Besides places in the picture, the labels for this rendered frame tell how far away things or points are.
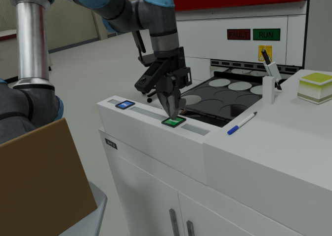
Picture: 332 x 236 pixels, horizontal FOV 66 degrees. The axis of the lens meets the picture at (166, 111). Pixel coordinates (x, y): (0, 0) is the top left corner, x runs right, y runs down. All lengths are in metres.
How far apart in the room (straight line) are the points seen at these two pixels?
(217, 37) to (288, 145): 0.79
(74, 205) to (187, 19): 1.05
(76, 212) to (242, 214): 0.43
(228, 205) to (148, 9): 0.55
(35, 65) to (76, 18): 9.36
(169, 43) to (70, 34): 9.44
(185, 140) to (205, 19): 0.77
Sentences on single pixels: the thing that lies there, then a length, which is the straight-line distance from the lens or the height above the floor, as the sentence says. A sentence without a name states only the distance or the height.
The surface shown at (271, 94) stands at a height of 1.00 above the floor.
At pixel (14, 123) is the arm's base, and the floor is 1.10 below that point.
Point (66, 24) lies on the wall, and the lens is 10.04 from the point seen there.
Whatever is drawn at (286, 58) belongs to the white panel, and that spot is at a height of 1.00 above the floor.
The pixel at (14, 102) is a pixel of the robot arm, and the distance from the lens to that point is 0.75.
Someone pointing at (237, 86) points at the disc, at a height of 0.90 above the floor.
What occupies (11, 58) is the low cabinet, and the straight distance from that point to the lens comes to 6.66.
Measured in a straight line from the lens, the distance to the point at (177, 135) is 0.73.
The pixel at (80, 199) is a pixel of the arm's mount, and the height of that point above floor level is 0.88.
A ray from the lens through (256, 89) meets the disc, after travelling 1.14.
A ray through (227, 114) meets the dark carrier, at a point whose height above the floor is 0.90.
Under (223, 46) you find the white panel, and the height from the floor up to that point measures 1.04.
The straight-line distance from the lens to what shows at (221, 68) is 1.33.
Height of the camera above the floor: 1.33
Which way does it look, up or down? 25 degrees down
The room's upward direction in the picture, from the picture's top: 10 degrees counter-clockwise
